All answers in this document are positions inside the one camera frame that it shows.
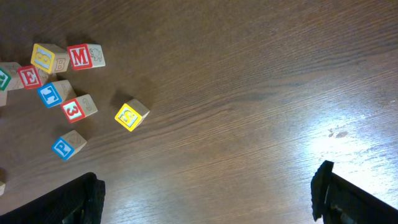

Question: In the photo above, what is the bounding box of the green V block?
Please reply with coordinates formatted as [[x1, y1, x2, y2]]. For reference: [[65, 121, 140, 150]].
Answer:
[[0, 181, 6, 196]]

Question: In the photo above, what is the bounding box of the red A block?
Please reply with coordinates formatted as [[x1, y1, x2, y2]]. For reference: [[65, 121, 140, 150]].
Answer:
[[0, 91, 7, 106]]

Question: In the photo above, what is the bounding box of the blue P block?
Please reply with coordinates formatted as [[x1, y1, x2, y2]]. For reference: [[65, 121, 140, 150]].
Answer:
[[52, 130, 87, 161]]

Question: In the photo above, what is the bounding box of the blue T block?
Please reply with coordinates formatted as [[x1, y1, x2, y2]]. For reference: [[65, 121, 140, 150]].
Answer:
[[37, 80, 76, 108]]

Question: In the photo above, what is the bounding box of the yellow block near E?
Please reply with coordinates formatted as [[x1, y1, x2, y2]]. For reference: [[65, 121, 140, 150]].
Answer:
[[30, 43, 70, 74]]

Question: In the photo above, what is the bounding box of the red M block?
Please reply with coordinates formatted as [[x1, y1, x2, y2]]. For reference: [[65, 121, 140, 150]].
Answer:
[[67, 44, 106, 70]]

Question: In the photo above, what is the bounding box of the red E block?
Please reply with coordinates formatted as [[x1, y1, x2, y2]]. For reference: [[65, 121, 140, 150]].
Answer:
[[17, 65, 50, 90]]

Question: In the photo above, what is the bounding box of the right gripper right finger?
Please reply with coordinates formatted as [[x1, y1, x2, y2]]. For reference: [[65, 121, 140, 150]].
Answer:
[[310, 160, 397, 224]]

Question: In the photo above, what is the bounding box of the green R block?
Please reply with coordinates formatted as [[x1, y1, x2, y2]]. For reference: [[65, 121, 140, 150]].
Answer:
[[0, 62, 24, 91]]

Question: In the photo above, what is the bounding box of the yellow S block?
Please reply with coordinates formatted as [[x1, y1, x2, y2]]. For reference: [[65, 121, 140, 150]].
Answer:
[[114, 98, 150, 131]]

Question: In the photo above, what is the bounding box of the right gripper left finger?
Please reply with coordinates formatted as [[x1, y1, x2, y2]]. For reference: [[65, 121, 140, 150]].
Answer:
[[1, 172, 106, 223]]

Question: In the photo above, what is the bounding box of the red 3 block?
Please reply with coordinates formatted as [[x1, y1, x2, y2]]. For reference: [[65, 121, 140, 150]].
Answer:
[[60, 94, 98, 123]]

